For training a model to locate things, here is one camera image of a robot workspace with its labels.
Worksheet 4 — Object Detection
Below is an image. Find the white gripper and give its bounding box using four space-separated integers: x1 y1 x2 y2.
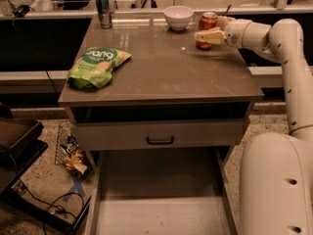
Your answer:
194 16 251 49

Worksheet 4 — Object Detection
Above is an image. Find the red coke can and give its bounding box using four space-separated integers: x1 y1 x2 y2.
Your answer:
196 11 218 50

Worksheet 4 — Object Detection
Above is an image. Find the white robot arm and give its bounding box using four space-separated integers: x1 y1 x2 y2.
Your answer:
195 17 313 235

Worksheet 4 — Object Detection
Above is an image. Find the blue silver energy drink can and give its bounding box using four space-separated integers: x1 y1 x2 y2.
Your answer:
96 0 112 28

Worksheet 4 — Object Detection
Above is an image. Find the green rice chip bag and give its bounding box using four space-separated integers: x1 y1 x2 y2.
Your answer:
67 47 131 89

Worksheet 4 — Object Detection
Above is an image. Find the white bowl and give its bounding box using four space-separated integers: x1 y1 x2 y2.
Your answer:
163 6 194 30

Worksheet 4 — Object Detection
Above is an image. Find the grey table cabinet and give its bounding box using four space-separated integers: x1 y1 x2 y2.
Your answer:
60 14 263 235

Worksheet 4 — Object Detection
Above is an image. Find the grey drawer with black handle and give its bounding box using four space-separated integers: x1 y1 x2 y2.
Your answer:
71 118 249 151

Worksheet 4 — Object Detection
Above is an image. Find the wire basket with snack bags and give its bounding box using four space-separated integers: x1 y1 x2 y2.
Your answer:
55 120 91 176

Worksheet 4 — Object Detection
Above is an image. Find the black floor cable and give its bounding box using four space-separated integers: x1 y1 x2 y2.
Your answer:
13 176 86 235

